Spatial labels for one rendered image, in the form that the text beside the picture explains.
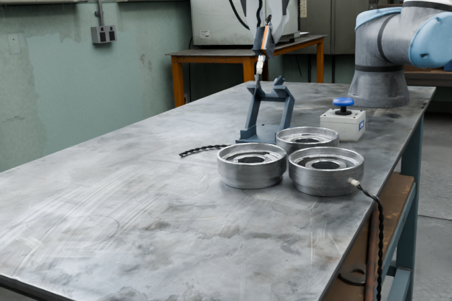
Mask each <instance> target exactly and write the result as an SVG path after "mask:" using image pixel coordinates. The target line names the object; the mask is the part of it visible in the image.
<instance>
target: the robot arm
mask: <svg viewBox="0 0 452 301"><path fill-rule="evenodd" d="M289 1H290V0H268V6H269V8H270V10H271V12H272V17H271V20H270V22H271V24H272V31H271V36H272V40H273V42H274V44H277V42H278V41H279V39H280V37H281V35H282V33H283V29H284V26H285V24H286V23H287V22H288V21H289V11H288V9H287V6H288V4H289ZM240 2H241V6H242V9H243V13H244V15H245V17H246V20H247V23H248V26H249V28H250V31H251V33H252V35H253V37H254V39H255V37H256V30H257V27H260V24H261V23H262V22H263V20H264V12H263V11H262V0H240ZM355 32H356V46H355V73H354V77H353V79H352V83H351V85H350V89H349V91H348V95H347V97H348V98H351V99H353V100H354V106H357V107H362V108H398V107H402V106H405V105H408V104H409V102H410V94H409V91H408V86H407V84H406V80H405V76H404V65H409V66H414V67H418V68H439V67H442V66H445V65H446V64H448V62H450V61H452V0H405V1H404V2H403V5H402V7H390V8H384V9H375V10H370V11H365V12H362V13H360V14H359V15H358V16H357V19H356V28H355Z"/></svg>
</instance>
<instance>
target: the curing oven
mask: <svg viewBox="0 0 452 301"><path fill-rule="evenodd" d="M232 2H233V4H234V6H235V9H236V11H237V13H238V14H239V16H240V18H241V19H242V21H243V22H244V23H245V24H246V25H247V26H248V23H247V20H246V17H245V15H244V13H243V9H242V6H241V2H240V0H232ZM300 3H301V1H300V0H290V1H289V4H288V6H287V9H288V11H289V21H288V22H287V23H286V24H285V26H284V29H283V32H282V35H281V37H280V39H279V41H283V40H288V39H290V40H289V42H294V41H295V38H298V37H300V30H301V20H300ZM190 4H191V14H192V34H193V44H194V45H200V49H201V50H204V49H206V47H205V45H254V40H255V39H254V37H253V35H252V33H251V31H250V30H248V29H246V28H245V27H244V26H242V24H241V23H240V22H239V20H238V19H237V17H236V15H235V14H234V12H233V10H232V7H231V5H230V2H229V0H190ZM262 11H263V12H264V20H263V22H262V23H261V24H260V27H263V26H265V25H266V24H267V23H266V22H265V19H266V17H268V15H272V12H271V10H270V8H269V6H268V0H262Z"/></svg>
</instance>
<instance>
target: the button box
mask: <svg viewBox="0 0 452 301"><path fill-rule="evenodd" d="M365 116H366V111H363V110H346V112H341V111H340V110H339V109H330V110H328V111H327V112H326V113H324V114H323V115H322V116H320V127H321V128H328V129H331V130H335V131H336V132H337V133H339V140H340V141H348V142H357V141H358V140H359V139H360V138H361V136H362V135H363V134H364V133H365Z"/></svg>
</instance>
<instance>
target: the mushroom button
mask: <svg viewBox="0 0 452 301"><path fill-rule="evenodd" d="M333 105H336V106H340V111H341V112H346V106H352V105H354V100H353V99H351V98H348V97H339V98H336V99H334V100H333Z"/></svg>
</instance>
